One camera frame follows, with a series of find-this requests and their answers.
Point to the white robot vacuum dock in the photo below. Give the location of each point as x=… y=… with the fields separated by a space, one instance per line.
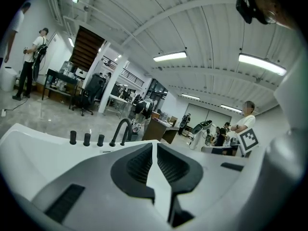
x=81 y=72

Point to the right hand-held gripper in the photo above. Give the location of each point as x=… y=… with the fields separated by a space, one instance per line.
x=247 y=141

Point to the white bathtub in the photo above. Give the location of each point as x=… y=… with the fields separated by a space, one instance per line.
x=36 y=153

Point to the black tub tap knob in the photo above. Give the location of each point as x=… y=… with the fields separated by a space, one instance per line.
x=73 y=137
x=100 y=140
x=86 y=139

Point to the black handheld shower head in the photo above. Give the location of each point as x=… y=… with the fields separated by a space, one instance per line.
x=123 y=141

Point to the black shelf desk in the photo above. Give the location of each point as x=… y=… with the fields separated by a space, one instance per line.
x=60 y=75

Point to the black head-worn camera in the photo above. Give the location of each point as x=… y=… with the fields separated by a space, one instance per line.
x=243 y=8

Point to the black office chair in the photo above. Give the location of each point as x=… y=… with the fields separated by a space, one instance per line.
x=93 y=88

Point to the silver appliance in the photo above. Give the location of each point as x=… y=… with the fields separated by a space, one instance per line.
x=66 y=67

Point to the brown staircase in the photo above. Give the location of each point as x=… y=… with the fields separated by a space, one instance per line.
x=84 y=47

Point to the white power strip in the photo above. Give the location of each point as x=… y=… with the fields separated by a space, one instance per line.
x=3 y=113

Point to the white metal table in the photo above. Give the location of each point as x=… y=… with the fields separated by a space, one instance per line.
x=118 y=98

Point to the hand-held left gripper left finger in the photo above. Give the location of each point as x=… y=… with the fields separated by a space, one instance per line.
x=96 y=177

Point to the black curved tub spout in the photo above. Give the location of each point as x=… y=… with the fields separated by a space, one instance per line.
x=118 y=129

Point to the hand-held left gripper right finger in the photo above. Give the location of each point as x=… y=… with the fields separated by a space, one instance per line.
x=216 y=182

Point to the dark brown desk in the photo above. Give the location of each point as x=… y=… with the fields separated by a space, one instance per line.
x=154 y=130

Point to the grey round device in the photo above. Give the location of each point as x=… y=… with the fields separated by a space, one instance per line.
x=198 y=127

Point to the black trash bin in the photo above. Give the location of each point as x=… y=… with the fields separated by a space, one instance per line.
x=135 y=137

